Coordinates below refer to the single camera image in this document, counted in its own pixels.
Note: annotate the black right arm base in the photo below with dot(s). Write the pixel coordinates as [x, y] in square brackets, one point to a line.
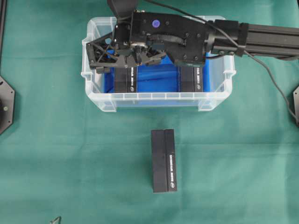
[296, 104]

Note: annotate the green table cloth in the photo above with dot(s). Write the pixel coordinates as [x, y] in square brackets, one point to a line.
[63, 156]

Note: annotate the clear plastic storage case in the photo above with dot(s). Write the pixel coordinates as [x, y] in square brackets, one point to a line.
[100, 87]

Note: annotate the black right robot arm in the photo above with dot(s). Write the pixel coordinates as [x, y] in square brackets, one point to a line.
[226, 38]

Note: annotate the black RealSense D415 box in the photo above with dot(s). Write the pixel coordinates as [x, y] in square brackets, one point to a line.
[163, 161]

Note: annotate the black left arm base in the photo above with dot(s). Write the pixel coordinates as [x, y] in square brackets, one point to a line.
[7, 95]

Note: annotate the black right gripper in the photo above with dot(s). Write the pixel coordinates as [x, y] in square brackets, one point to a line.
[146, 38]

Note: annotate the blue liner sheet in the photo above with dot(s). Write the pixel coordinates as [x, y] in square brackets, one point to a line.
[165, 77]

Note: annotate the small metal tool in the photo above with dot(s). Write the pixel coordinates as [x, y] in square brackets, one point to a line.
[56, 220]

